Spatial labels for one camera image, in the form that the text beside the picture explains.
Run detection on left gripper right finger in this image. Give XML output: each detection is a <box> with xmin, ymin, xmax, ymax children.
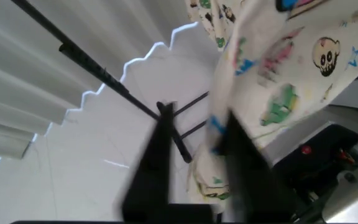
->
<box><xmin>224</xmin><ymin>110</ymin><xmax>295</xmax><ymax>222</ymax></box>

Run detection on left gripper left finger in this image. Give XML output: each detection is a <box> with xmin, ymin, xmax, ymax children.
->
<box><xmin>121</xmin><ymin>101</ymin><xmax>175</xmax><ymax>222</ymax></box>

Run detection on cream printed pants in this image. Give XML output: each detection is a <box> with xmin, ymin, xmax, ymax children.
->
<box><xmin>186</xmin><ymin>0</ymin><xmax>358</xmax><ymax>214</ymax></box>

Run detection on black clothes rack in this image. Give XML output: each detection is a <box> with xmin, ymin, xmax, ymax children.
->
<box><xmin>9</xmin><ymin>0</ymin><xmax>211</xmax><ymax>164</ymax></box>

